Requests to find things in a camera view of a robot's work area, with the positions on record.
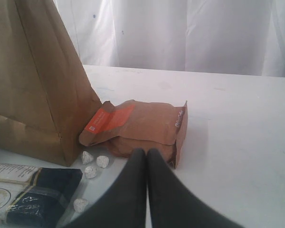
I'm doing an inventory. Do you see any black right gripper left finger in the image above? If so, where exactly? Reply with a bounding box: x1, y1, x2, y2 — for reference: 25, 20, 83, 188
65, 148, 147, 228

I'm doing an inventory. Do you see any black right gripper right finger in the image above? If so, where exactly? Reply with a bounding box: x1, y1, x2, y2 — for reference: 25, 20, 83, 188
147, 148, 242, 228

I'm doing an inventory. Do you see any brown paper shopping bag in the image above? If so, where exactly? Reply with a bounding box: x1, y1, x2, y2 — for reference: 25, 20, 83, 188
0, 0, 101, 166

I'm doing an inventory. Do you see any white wrapped candy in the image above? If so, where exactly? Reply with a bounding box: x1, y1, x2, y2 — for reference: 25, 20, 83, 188
85, 166, 97, 179
81, 151, 94, 165
96, 155, 109, 169
73, 199, 88, 213

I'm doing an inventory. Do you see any brown pouch with orange label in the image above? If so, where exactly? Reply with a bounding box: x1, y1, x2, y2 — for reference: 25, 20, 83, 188
79, 100, 188, 168

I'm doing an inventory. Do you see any dark blue noodle packet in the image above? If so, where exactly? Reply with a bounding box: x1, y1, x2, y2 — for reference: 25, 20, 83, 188
0, 163, 83, 228

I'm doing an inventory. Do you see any white backdrop curtain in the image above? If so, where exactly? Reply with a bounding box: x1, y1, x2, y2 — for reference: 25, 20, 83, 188
54, 0, 285, 77

